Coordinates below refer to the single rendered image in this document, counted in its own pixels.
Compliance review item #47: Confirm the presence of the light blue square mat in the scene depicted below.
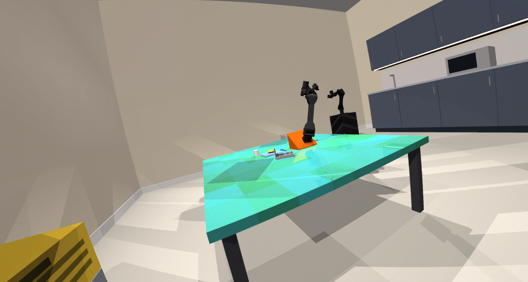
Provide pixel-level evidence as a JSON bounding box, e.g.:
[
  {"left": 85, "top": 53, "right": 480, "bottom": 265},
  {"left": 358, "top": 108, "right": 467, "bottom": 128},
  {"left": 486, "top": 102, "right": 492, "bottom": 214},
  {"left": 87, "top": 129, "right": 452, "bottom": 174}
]
[{"left": 260, "top": 150, "right": 282, "bottom": 157}]

